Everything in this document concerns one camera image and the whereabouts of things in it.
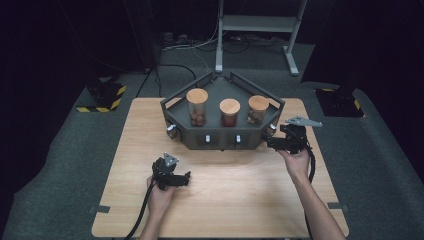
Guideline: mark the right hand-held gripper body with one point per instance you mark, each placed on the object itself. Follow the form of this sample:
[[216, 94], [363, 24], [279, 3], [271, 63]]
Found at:
[[295, 138]]

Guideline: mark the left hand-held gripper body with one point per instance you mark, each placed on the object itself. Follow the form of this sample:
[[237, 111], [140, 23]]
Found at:
[[163, 173]]

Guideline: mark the medium glass jar wooden lid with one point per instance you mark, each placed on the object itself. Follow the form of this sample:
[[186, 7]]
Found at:
[[258, 102]]

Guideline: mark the short glass jar wooden lid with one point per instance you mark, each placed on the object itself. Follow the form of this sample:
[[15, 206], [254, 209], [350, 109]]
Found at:
[[229, 106]]

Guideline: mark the dark grey corner shelf tray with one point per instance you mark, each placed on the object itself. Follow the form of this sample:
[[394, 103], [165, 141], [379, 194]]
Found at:
[[216, 90]]

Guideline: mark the tall glass jar wooden lid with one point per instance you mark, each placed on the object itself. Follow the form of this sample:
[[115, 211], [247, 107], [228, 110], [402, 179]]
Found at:
[[197, 96]]

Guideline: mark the person's left hand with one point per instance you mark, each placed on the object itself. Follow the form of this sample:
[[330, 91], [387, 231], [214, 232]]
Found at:
[[161, 200]]

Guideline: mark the person's right hand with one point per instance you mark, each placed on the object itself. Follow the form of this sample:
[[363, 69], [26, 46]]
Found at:
[[296, 163]]

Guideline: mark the grey tape piece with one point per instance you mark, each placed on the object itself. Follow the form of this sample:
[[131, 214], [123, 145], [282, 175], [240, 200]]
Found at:
[[338, 206], [99, 209]]

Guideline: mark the power strip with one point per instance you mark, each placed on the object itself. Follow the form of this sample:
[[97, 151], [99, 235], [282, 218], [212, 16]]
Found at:
[[173, 38]]

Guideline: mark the black yellow striped base plate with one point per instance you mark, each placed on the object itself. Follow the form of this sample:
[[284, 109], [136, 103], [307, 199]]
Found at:
[[340, 103], [106, 96]]

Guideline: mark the grey metal stand frame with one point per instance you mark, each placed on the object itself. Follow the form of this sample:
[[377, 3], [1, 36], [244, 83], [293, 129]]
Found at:
[[258, 23]]

